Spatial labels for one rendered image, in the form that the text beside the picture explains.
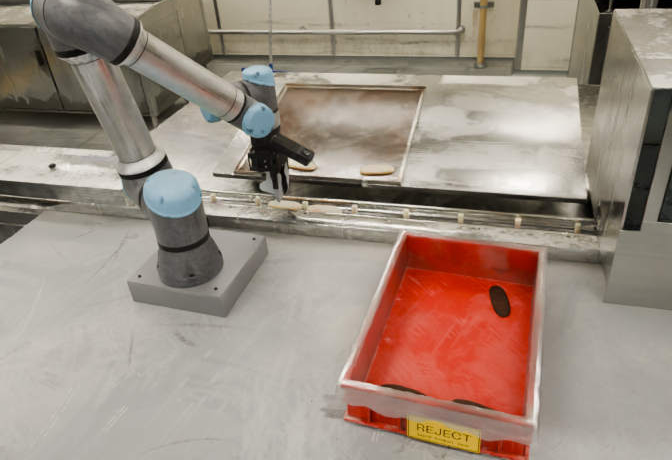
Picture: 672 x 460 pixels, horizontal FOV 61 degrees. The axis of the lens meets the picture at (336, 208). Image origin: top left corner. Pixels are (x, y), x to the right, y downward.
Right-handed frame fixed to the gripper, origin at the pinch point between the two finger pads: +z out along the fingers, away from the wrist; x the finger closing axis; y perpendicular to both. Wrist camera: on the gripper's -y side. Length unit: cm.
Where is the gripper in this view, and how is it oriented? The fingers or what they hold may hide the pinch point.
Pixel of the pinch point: (284, 193)
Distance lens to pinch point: 159.0
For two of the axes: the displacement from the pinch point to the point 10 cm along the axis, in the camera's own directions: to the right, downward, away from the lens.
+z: 0.8, 8.4, 5.3
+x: -2.6, 5.3, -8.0
